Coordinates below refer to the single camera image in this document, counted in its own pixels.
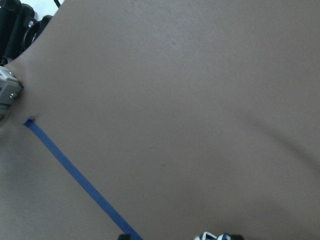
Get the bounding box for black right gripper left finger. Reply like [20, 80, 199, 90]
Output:
[117, 234, 131, 240]

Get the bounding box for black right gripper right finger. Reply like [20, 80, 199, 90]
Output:
[230, 234, 244, 240]

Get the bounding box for blue white striped polo shirt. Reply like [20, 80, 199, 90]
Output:
[194, 231, 232, 240]

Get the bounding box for black clamp tool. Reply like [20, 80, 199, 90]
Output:
[0, 0, 53, 66]

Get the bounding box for aluminium frame post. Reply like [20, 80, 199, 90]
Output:
[0, 66, 24, 121]

